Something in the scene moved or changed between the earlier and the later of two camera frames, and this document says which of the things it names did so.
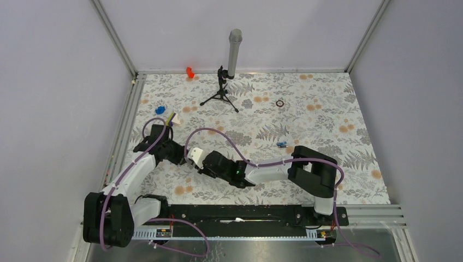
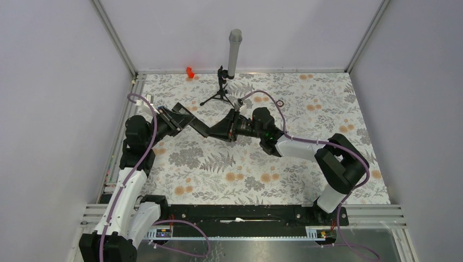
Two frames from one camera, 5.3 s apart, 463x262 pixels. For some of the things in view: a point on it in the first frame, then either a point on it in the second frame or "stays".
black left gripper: [180, 158] → [176, 121]
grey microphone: [235, 37] stays
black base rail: [250, 220] stays
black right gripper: [205, 171] → [226, 129]
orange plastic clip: [190, 73] stays
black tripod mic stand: [223, 75] stays
